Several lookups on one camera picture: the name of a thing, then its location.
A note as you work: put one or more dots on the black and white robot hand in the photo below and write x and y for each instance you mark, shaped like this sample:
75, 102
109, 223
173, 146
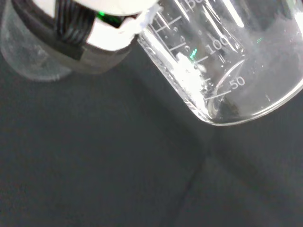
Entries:
104, 37

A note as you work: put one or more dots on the black bench cloth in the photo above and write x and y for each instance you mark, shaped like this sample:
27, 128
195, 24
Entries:
118, 165

